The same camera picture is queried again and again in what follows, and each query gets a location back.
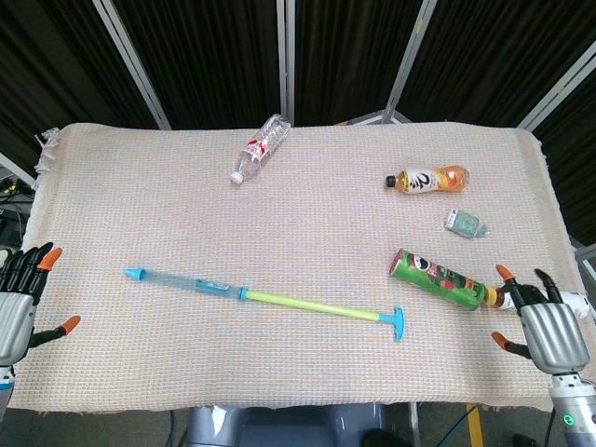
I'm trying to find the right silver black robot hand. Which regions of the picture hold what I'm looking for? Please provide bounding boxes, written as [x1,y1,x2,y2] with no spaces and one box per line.
[491,264,590,375]

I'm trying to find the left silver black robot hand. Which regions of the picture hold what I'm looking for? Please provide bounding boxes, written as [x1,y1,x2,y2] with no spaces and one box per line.
[0,241,82,369]

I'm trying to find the clear blue water gun barrel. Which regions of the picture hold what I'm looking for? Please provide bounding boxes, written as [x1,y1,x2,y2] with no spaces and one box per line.
[124,266,249,302]

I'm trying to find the green plunger rod blue handle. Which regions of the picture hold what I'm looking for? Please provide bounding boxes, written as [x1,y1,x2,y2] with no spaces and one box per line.
[245,288,407,344]

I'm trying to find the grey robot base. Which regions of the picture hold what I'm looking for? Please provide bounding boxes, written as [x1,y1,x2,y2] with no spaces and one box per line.
[185,402,415,447]

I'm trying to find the brown drink bottle yellow cap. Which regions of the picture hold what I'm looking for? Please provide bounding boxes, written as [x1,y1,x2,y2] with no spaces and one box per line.
[483,287,590,321]

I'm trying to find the green chips can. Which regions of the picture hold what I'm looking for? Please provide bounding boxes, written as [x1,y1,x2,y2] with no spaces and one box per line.
[388,248,490,312]

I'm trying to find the orange tea drink bottle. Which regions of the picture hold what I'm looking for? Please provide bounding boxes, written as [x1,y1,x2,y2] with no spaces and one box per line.
[385,165,470,196]

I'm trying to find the black pleated screen panel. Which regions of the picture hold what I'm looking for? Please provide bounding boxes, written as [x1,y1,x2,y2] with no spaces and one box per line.
[293,0,427,126]
[395,0,596,129]
[111,0,288,129]
[0,0,160,164]

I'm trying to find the beige woven tablecloth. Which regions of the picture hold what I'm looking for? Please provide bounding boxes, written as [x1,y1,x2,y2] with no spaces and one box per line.
[8,121,589,415]

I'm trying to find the clear plastic water bottle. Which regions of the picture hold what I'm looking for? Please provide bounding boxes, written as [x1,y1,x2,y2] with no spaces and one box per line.
[229,113,292,185]

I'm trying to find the grey metal screen frame post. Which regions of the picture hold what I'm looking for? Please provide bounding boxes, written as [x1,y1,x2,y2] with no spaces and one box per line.
[384,0,439,125]
[277,0,297,126]
[91,0,172,130]
[516,44,596,131]

